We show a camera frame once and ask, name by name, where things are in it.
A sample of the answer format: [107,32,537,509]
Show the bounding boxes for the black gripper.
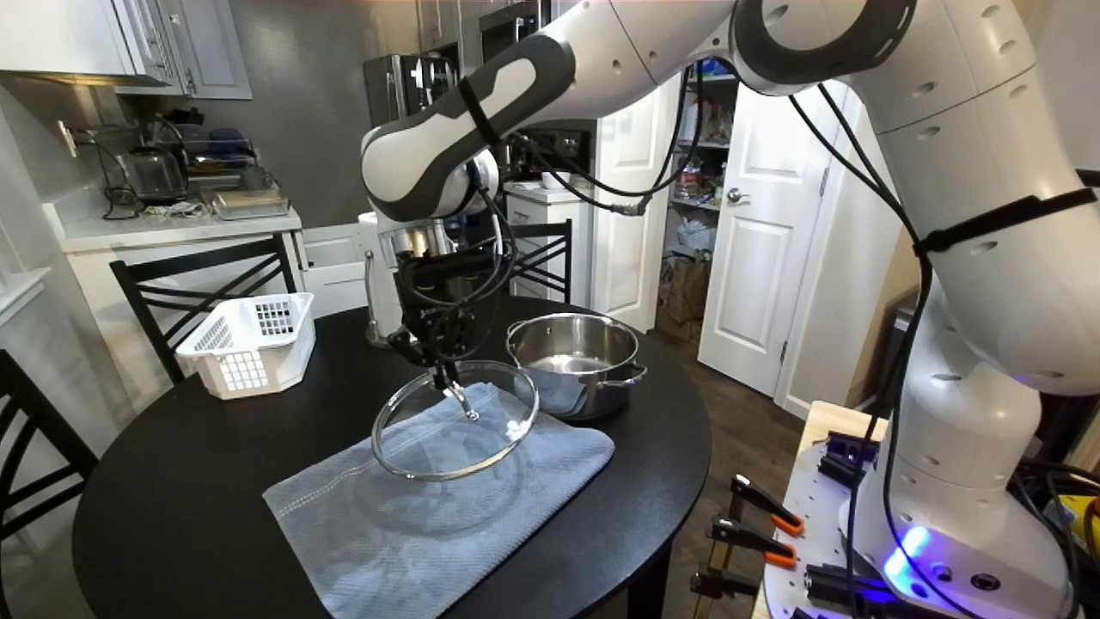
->
[394,251,491,399]

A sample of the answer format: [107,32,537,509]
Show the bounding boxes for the glass pot lid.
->
[365,355,547,484]

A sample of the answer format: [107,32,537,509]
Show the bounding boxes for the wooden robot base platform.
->
[745,396,923,619]

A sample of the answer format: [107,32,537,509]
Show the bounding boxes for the stainless steel pot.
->
[502,310,655,428]

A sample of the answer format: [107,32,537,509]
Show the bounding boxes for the blue towel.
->
[257,377,622,619]

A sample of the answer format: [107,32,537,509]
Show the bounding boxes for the black wooden chair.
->
[107,229,306,385]
[500,214,578,310]
[0,349,104,549]

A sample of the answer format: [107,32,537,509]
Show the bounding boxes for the white plastic basket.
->
[171,288,319,407]

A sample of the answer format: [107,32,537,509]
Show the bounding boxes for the white panel door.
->
[696,78,850,402]
[588,83,693,338]

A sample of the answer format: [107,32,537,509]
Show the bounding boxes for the white kitchen counter cabinet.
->
[43,190,377,326]

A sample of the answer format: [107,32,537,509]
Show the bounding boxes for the pantry shelves with goods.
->
[659,56,742,349]

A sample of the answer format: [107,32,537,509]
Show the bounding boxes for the orange black clamp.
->
[710,514,806,575]
[726,469,807,541]

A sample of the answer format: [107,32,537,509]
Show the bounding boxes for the black coffee maker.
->
[100,115,196,221]

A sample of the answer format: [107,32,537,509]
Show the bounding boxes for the white upper cabinet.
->
[0,0,257,108]

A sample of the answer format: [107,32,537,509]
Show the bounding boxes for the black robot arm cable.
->
[787,78,957,619]

